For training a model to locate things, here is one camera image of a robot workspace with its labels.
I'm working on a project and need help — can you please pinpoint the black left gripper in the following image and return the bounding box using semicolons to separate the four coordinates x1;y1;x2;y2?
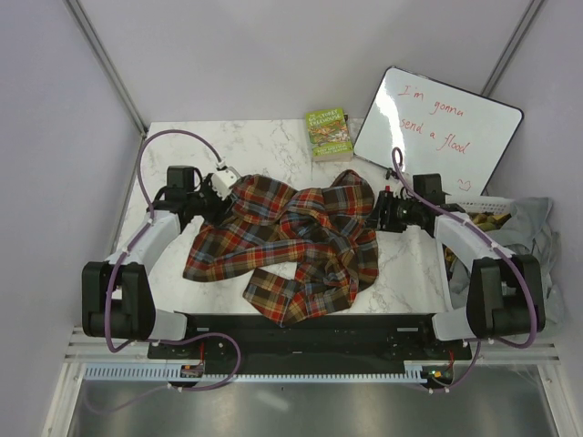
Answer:
188;173;237;227

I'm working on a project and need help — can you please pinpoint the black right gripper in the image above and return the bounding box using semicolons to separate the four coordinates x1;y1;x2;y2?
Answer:
361;189;422;233

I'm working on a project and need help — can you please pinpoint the red brown plaid shirt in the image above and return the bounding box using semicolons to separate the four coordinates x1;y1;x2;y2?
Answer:
183;169;379;327

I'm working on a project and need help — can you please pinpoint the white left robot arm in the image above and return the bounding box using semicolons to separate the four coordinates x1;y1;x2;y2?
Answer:
81;166;240;358

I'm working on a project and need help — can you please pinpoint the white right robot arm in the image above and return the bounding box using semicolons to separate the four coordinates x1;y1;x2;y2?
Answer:
367;174;546;359

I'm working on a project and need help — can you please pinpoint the white plastic laundry basket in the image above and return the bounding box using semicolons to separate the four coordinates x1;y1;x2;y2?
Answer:
435;195;513;310

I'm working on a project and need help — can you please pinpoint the black framed whiteboard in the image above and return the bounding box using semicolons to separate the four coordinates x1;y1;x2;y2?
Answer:
354;66;524;195

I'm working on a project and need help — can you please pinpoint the green treehouse paperback book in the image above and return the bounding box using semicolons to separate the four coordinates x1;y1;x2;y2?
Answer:
305;107;353;162

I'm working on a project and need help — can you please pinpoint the grey crumpled shirt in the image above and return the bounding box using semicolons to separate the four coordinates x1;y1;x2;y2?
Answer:
470;198;565;338

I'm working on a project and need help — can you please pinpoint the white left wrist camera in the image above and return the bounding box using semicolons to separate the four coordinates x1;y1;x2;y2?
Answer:
210;167;240;199

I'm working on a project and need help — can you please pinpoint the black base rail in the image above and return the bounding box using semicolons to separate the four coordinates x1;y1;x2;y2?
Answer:
148;314;472;373

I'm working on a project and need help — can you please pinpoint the white slotted cable duct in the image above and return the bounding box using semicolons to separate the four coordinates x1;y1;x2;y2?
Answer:
83;361;449;384

